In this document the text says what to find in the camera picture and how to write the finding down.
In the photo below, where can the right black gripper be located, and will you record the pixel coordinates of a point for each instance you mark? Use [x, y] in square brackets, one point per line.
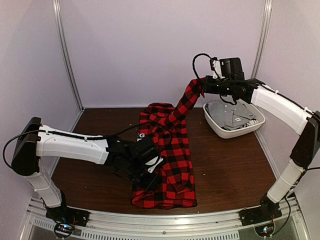
[208, 88]

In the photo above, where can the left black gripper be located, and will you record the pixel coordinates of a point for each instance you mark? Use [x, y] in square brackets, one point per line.
[147, 185]

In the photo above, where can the red black plaid shirt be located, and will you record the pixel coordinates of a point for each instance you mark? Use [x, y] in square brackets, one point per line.
[167, 126]

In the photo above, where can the white plastic tub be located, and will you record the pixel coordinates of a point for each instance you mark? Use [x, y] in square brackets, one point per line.
[239, 132]

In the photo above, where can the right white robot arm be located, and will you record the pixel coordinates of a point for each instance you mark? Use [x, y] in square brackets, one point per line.
[294, 127]

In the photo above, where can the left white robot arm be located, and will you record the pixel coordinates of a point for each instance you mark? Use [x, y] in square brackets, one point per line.
[38, 140]

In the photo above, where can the grey button shirt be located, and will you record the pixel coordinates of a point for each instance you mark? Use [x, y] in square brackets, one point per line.
[229, 117]

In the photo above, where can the black white printed shirt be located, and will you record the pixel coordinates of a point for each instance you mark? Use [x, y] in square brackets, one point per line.
[250, 123]

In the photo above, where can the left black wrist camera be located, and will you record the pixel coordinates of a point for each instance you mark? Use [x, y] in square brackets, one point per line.
[145, 155]

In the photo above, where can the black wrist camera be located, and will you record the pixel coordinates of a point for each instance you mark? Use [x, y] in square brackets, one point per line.
[227, 68]
[145, 155]

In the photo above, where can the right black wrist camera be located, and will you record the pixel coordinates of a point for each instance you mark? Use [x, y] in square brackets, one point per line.
[227, 68]

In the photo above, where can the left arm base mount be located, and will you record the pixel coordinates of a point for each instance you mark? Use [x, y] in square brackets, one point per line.
[65, 214]

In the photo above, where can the right aluminium frame post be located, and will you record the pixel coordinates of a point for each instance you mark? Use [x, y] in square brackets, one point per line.
[263, 35]

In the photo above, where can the aluminium frame post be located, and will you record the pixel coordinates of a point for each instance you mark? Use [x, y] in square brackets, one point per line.
[263, 35]
[56, 4]

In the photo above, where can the aluminium front rail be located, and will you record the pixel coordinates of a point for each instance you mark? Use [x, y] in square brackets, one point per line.
[222, 225]

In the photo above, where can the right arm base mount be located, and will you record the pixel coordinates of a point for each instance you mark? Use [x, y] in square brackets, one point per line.
[266, 211]

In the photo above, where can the left aluminium frame post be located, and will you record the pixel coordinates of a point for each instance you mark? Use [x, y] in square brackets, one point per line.
[56, 4]

